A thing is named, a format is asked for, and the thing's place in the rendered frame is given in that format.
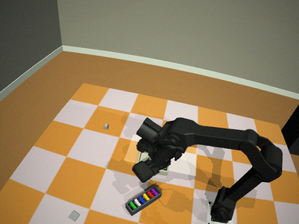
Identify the yellow fuse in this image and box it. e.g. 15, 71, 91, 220
143, 193, 150, 202

